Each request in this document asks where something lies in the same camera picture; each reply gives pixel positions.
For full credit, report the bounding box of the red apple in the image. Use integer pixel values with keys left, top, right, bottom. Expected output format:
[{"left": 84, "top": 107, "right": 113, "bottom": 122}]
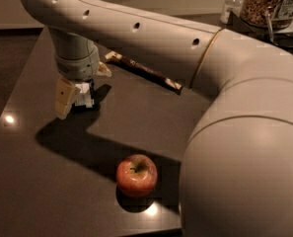
[{"left": 115, "top": 154, "right": 158, "bottom": 198}]

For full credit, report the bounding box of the clear plastic water bottle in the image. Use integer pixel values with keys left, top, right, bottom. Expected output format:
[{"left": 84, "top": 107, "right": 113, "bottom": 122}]
[{"left": 220, "top": 0, "right": 244, "bottom": 25}]

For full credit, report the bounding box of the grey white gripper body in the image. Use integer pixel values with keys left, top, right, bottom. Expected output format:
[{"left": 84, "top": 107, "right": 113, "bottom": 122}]
[{"left": 49, "top": 28, "right": 100, "bottom": 82}]

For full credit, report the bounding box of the brown cream snack bag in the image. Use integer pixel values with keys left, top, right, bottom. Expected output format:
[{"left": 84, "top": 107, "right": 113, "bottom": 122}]
[{"left": 105, "top": 51, "right": 183, "bottom": 95}]

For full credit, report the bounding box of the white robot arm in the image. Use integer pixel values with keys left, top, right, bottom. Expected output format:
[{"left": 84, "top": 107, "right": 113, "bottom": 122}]
[{"left": 21, "top": 0, "right": 293, "bottom": 237}]

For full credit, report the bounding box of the dark blue rxbar wrapper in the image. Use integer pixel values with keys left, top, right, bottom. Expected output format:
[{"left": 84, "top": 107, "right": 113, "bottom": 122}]
[{"left": 74, "top": 80, "right": 95, "bottom": 109}]

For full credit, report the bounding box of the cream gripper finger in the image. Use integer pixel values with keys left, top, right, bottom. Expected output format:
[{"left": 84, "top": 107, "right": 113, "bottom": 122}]
[
  {"left": 55, "top": 77, "right": 80, "bottom": 119},
  {"left": 96, "top": 62, "right": 112, "bottom": 77}
]

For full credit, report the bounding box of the glass jar of nuts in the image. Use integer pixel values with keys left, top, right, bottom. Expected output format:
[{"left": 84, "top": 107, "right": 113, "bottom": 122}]
[{"left": 240, "top": 0, "right": 293, "bottom": 30}]

